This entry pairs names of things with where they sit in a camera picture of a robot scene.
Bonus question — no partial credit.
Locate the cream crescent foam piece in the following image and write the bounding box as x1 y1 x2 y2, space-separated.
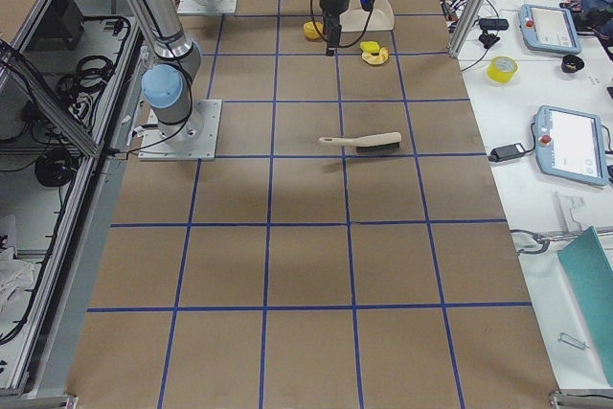
361 47 389 66

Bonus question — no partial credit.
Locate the yellow tape roll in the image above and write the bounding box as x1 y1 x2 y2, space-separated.
487 56 518 84

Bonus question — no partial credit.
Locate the wooden hand brush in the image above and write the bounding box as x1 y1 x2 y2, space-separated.
318 132 401 153

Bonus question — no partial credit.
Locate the black webcam on table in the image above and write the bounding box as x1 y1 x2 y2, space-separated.
478 18 509 50

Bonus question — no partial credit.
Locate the yellow round sponge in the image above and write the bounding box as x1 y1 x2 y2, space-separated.
303 21 325 40

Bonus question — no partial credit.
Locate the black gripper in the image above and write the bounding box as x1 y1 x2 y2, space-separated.
319 0 350 57

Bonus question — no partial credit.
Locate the upper teach pendant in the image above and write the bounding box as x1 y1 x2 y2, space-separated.
518 4 582 55

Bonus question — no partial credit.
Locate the teach pendant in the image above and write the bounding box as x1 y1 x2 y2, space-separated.
518 4 582 55
534 105 608 187

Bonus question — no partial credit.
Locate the lower teach pendant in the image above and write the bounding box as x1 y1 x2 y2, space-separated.
534 105 608 187

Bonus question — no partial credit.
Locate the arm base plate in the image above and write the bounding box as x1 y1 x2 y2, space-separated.
138 100 222 161
177 0 238 16

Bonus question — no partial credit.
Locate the black power adapter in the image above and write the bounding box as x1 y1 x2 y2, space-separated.
488 143 527 163

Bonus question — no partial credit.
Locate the white crumpled cloth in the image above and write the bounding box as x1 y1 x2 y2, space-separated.
0 215 34 314

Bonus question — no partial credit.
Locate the metal control cabinet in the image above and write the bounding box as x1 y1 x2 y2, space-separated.
1 0 144 407

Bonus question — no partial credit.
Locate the teal folder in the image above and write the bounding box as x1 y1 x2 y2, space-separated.
557 227 612 385

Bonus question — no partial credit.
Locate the cream plastic dustpan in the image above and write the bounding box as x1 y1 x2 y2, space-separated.
340 0 395 33

